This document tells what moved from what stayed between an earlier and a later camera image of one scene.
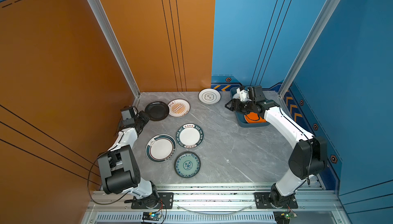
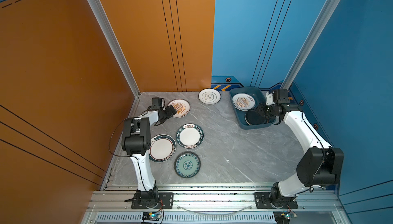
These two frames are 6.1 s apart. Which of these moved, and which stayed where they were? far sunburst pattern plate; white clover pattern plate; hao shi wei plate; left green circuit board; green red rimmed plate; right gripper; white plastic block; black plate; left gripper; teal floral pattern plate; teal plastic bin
Moved: white plastic block; right gripper; left gripper; black plate
Stayed: hao shi wei plate; far sunburst pattern plate; teal floral pattern plate; green red rimmed plate; left green circuit board; teal plastic bin; white clover pattern plate
